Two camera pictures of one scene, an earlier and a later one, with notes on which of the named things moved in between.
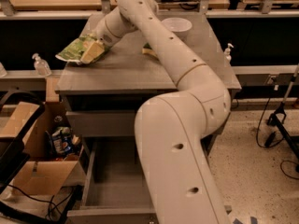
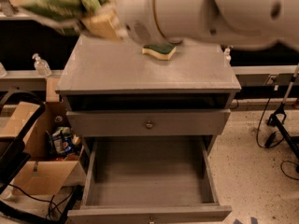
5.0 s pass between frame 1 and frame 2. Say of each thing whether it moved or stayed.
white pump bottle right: stayed
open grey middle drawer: stayed
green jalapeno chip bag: moved
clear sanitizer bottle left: stayed
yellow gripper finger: moved
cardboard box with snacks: stayed
